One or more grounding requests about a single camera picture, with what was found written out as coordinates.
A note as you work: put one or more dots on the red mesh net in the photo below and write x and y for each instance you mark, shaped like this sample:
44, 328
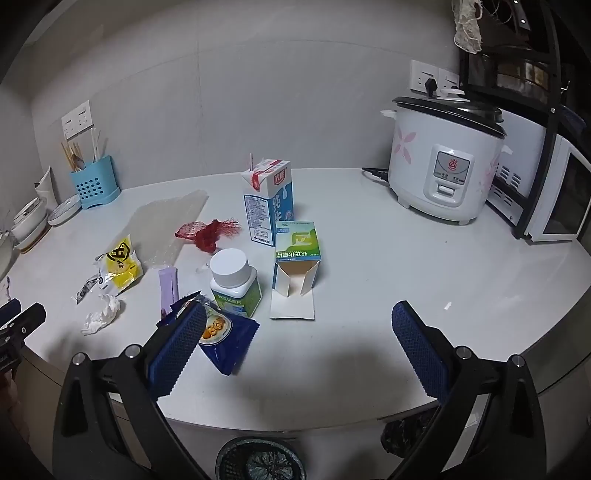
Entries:
207, 235

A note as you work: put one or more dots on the white flowered rice cooker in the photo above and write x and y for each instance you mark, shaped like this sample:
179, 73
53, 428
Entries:
415, 157

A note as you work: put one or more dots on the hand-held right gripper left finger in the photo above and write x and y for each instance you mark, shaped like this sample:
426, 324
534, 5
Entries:
178, 350

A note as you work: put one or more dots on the black power plug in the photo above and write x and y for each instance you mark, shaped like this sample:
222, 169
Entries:
430, 86

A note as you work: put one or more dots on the blue white milk carton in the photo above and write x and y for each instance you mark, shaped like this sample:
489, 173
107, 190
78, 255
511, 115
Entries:
270, 207

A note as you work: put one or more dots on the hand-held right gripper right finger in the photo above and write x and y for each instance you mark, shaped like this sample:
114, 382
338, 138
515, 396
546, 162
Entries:
420, 350

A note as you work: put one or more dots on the white microwave oven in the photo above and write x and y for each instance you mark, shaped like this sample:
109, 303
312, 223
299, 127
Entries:
526, 152

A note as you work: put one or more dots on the clear bubble wrap sheet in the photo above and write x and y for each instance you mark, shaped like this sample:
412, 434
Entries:
161, 221

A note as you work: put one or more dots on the white tapered cup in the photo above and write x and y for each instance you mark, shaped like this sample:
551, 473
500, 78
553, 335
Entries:
46, 187

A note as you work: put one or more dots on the large white wall socket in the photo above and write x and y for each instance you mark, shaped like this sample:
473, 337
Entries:
77, 119

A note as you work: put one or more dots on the ribbed white plate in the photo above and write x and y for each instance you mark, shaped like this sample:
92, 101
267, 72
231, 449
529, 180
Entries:
64, 211

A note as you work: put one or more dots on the purple cloth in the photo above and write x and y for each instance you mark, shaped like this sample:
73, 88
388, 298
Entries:
3, 288

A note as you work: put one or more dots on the wooden chopstick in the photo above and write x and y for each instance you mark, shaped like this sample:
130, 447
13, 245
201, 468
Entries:
67, 154
76, 151

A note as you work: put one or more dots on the white wall socket with plug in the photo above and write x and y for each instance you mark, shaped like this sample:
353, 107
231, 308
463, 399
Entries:
421, 74

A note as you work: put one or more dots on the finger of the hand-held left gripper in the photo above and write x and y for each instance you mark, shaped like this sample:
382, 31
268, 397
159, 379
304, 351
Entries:
28, 319
9, 310

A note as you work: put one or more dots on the metal spoon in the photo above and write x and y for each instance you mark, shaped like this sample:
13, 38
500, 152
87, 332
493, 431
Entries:
78, 161

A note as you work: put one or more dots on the white bowl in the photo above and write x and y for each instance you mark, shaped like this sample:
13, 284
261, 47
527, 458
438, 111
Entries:
30, 217

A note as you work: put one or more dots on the blue utensil holder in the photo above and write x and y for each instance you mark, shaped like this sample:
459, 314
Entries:
94, 184

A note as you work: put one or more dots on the small white wall socket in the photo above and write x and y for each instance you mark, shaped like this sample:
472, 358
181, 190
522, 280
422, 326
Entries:
450, 78

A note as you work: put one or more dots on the black trash basket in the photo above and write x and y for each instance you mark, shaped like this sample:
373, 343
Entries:
231, 457

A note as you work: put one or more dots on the blue snack packet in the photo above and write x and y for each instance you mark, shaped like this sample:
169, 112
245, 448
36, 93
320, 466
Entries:
228, 339

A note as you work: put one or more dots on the wooden board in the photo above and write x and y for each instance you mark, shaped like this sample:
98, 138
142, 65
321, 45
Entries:
34, 242

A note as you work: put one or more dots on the green white medicine box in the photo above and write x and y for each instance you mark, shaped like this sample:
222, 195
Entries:
298, 242

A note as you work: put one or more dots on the white mesh cloth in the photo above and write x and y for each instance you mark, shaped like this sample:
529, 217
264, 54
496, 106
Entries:
467, 27

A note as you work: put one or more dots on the black trash bag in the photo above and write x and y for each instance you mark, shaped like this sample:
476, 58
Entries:
401, 434

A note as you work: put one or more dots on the white tissue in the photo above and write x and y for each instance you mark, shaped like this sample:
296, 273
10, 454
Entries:
101, 316

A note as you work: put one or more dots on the clear glass container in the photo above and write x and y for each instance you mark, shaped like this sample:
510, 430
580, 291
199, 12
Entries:
5, 251

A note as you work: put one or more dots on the yellow snack wrapper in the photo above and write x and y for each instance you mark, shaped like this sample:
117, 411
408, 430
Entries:
121, 263

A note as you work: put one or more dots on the purple sachet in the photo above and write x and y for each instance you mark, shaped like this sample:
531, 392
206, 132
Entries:
168, 288

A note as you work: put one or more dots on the white capped medicine bottle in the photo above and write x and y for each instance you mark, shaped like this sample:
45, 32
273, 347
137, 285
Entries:
231, 277

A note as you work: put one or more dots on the black metal rack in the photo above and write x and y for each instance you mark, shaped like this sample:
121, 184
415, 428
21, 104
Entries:
551, 138

